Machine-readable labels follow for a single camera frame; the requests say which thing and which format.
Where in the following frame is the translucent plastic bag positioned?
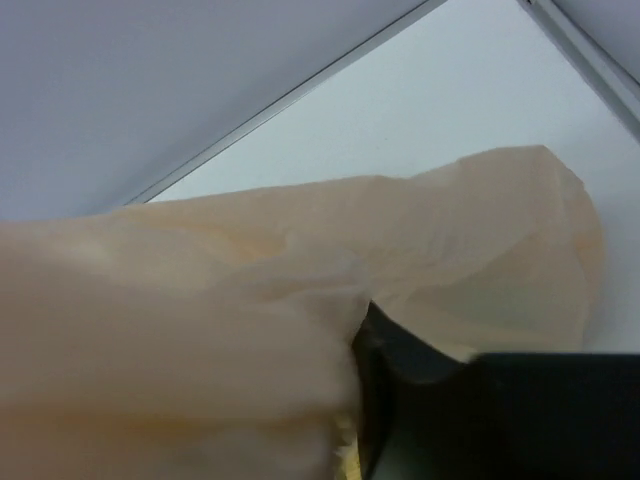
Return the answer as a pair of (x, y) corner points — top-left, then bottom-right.
(1, 146), (605, 479)

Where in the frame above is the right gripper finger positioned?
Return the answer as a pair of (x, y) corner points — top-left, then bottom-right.
(352, 305), (639, 479)

